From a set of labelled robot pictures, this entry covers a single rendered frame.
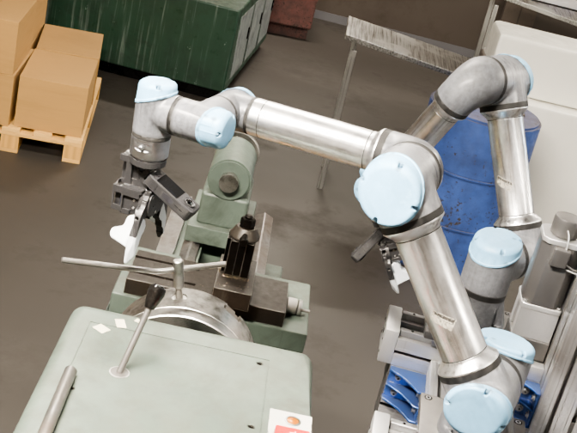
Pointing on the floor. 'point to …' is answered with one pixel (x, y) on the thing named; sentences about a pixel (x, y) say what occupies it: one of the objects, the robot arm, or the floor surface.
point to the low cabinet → (171, 37)
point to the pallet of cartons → (45, 79)
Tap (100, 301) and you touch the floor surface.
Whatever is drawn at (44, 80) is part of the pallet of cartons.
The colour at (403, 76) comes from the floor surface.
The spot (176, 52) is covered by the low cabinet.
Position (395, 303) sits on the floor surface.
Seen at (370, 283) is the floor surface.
